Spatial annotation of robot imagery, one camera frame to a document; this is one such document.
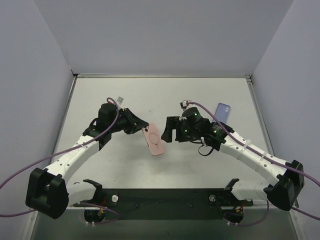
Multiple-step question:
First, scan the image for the pink phone case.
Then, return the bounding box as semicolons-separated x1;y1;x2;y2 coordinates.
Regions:
141;122;166;156

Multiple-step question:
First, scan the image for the lavender phone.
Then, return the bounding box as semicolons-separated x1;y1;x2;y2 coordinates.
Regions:
214;102;231;124

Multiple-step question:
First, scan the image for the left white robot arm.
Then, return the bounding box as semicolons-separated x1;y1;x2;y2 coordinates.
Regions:
25;103;149;219

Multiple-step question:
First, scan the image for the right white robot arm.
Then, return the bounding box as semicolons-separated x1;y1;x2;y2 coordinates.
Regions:
161;107;305;211

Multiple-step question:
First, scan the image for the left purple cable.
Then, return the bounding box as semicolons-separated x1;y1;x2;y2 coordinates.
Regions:
0;97;123;226

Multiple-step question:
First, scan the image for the purple cable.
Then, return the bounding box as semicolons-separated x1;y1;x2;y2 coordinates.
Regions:
186;101;320;227
0;97;123;226

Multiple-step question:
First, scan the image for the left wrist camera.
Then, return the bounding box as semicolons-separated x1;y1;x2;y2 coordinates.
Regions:
116;96;124;109

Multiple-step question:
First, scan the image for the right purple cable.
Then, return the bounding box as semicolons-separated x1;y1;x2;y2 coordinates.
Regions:
186;101;320;227

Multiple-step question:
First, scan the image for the aluminium frame rail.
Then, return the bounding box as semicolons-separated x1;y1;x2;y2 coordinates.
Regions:
246;74;301;210

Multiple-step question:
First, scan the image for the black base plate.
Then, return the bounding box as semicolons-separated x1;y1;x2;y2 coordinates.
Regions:
83;187;253;224

